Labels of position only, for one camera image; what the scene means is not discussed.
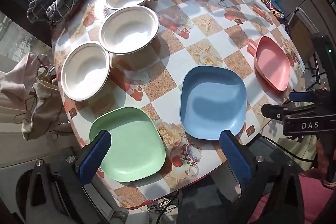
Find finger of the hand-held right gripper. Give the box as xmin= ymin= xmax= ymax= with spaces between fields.
xmin=261 ymin=104 xmax=324 ymax=120
xmin=288 ymin=91 xmax=327 ymax=104

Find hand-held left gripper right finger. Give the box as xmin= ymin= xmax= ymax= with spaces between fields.
xmin=219 ymin=129 xmax=313 ymax=224

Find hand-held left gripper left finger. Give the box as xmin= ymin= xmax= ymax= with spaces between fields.
xmin=25 ymin=130 xmax=112 ymax=224

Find green square plate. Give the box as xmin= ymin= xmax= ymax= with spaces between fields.
xmin=89 ymin=107 xmax=167 ymax=183

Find pink square plate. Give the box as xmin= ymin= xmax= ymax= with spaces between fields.
xmin=253 ymin=36 xmax=291 ymax=92

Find blue square plate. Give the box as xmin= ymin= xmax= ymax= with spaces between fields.
xmin=180 ymin=65 xmax=247 ymax=140

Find person's right forearm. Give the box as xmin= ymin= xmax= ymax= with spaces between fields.
xmin=315 ymin=136 xmax=336 ymax=186

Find pale yellow bag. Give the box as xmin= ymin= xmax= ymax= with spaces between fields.
xmin=278 ymin=135 xmax=318 ymax=169

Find pink clothing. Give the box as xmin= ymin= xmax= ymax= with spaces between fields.
xmin=249 ymin=173 xmax=336 ymax=224

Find beige cloth bag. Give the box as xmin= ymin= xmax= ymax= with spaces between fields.
xmin=0 ymin=53 xmax=69 ymax=140

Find bundle of wooden toothpicks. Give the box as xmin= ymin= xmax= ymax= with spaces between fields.
xmin=248 ymin=0 xmax=285 ymax=20

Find patterned checkered tablecloth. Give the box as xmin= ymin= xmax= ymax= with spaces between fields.
xmin=51 ymin=0 xmax=306 ymax=210

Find black cable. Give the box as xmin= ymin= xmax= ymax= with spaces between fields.
xmin=259 ymin=135 xmax=319 ymax=163

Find metal frame chair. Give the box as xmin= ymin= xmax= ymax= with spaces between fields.
xmin=285 ymin=7 xmax=319 ymax=75

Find tangled black wires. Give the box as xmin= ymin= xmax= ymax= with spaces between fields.
xmin=146 ymin=191 xmax=181 ymax=215

